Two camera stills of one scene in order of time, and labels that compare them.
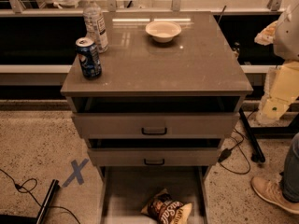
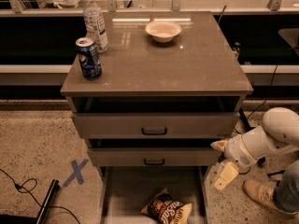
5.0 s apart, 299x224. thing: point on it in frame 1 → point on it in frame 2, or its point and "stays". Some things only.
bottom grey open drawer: (127, 189) stays
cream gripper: (287, 36) → (237, 153)
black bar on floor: (53, 187) stays
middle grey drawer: (157, 157) stays
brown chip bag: (166, 209) stays
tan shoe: (270, 189) → (261, 193)
